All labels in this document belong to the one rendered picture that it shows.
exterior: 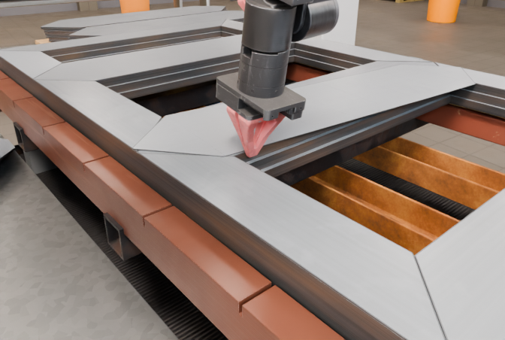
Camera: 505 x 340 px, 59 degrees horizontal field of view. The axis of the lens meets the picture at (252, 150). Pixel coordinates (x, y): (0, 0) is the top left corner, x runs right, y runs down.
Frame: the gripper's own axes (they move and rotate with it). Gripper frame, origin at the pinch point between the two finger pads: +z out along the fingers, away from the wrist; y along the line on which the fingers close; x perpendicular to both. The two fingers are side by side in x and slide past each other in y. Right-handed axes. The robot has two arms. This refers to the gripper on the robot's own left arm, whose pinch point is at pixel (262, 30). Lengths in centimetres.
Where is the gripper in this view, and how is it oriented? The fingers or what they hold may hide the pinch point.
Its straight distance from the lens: 92.1
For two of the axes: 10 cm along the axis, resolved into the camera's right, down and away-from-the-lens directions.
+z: 1.7, 9.5, 2.5
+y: -6.2, -0.9, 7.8
